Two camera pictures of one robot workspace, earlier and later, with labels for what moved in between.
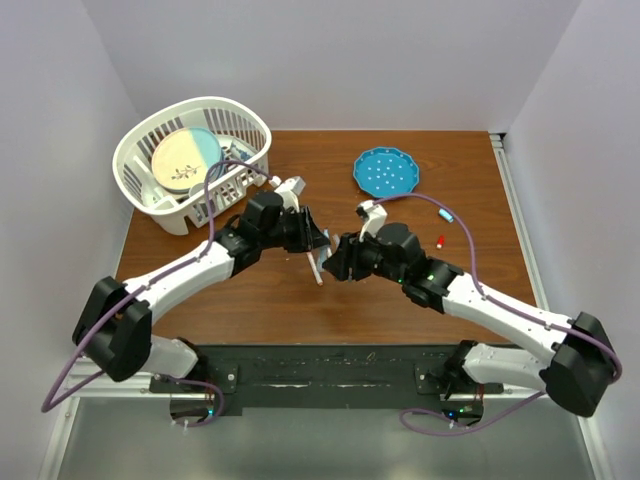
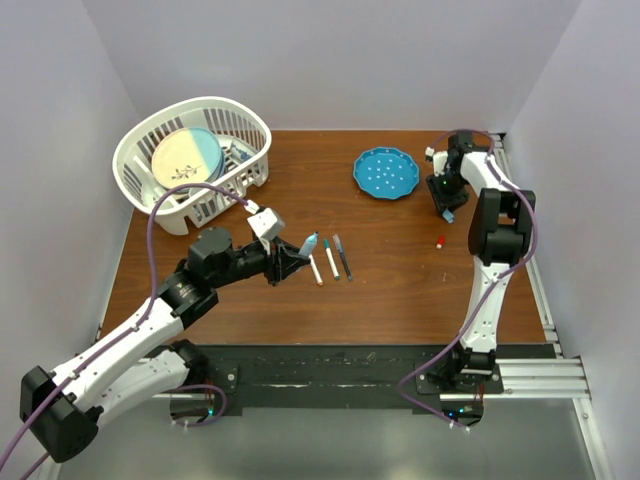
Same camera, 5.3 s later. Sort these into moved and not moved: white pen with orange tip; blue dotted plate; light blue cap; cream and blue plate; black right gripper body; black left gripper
Moved: black left gripper; black right gripper body
Not moved: light blue cap; white pen with orange tip; cream and blue plate; blue dotted plate
